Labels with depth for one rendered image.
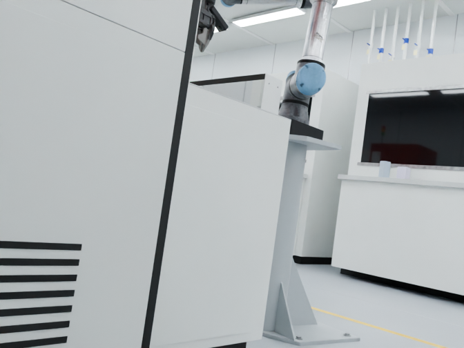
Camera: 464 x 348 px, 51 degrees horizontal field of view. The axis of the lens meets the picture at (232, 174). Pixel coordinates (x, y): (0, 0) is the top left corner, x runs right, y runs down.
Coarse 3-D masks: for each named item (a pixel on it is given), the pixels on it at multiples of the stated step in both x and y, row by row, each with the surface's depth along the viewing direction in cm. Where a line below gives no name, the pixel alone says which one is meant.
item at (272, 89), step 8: (264, 80) 163; (272, 80) 166; (280, 80) 169; (264, 88) 163; (272, 88) 166; (280, 88) 169; (264, 96) 164; (272, 96) 166; (264, 104) 164; (272, 104) 167; (272, 112) 167
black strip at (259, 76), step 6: (222, 78) 178; (228, 78) 176; (234, 78) 173; (240, 78) 171; (246, 78) 169; (252, 78) 167; (258, 78) 165; (264, 78) 163; (198, 84) 186; (204, 84) 184; (210, 84) 182
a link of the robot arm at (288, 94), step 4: (292, 72) 209; (288, 76) 211; (292, 76) 209; (288, 80) 210; (288, 84) 207; (284, 88) 212; (288, 88) 207; (284, 92) 211; (288, 92) 208; (284, 96) 210; (288, 96) 208; (292, 96) 207; (300, 100) 207; (304, 100) 208; (308, 100) 210
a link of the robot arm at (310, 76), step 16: (320, 0) 199; (336, 0) 200; (320, 16) 198; (320, 32) 197; (304, 48) 199; (320, 48) 197; (304, 64) 195; (320, 64) 195; (304, 80) 193; (320, 80) 194; (304, 96) 201
